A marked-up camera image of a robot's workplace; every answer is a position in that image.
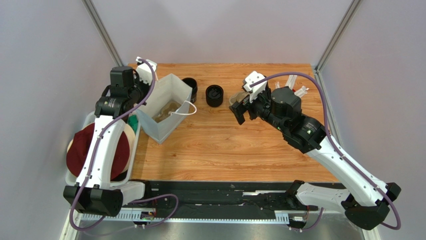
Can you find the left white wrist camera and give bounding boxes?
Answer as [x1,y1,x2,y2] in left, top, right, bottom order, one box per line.
[136,56,158,86]

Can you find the green item in bin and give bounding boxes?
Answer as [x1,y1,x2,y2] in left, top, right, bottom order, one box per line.
[127,115,139,133]

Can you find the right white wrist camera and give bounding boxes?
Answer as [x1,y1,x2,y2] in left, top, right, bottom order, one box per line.
[241,71,267,103]

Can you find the white paper bag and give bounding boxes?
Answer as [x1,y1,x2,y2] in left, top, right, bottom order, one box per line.
[136,74,197,144]

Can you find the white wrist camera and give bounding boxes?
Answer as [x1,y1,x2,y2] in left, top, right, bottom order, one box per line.
[136,56,158,86]
[241,71,267,103]

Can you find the white wrapped straws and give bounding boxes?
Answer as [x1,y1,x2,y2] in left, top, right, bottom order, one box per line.
[274,74,310,99]

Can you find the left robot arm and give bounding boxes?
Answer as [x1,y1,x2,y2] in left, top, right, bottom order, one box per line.
[63,63,157,217]

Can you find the maroon cloth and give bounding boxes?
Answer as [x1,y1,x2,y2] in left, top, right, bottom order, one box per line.
[65,122,131,181]

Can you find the white plastic bin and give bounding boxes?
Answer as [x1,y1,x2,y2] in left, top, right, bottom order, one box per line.
[65,110,141,187]

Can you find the black lidded coffee cup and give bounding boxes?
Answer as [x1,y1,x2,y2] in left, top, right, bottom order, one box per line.
[205,84,224,108]

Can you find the pulp cup carrier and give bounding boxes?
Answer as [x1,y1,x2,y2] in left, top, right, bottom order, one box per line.
[153,100,182,123]
[228,91,250,106]

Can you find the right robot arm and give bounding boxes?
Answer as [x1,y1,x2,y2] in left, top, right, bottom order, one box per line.
[230,87,401,230]

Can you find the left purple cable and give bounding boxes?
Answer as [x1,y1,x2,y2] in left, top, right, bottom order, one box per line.
[68,58,157,232]

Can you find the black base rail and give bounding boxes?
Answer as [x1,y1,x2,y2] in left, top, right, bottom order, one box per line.
[119,180,344,225]

